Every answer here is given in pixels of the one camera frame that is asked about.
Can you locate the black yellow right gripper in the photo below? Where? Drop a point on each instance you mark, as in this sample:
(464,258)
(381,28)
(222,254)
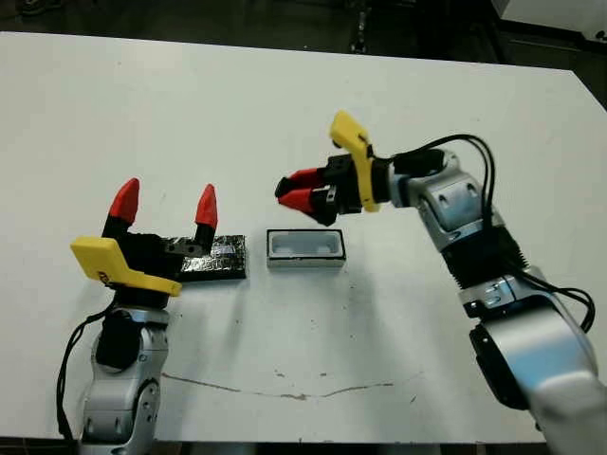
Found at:
(360,185)

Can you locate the white box with black rim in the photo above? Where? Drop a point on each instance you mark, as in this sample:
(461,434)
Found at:
(306,249)

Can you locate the black glossy box lid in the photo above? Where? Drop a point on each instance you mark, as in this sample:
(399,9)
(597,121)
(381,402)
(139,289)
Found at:
(223,260)

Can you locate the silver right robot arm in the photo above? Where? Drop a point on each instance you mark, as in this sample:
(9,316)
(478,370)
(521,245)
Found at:
(536,341)

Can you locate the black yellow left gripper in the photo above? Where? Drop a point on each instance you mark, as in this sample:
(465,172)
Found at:
(137,265)

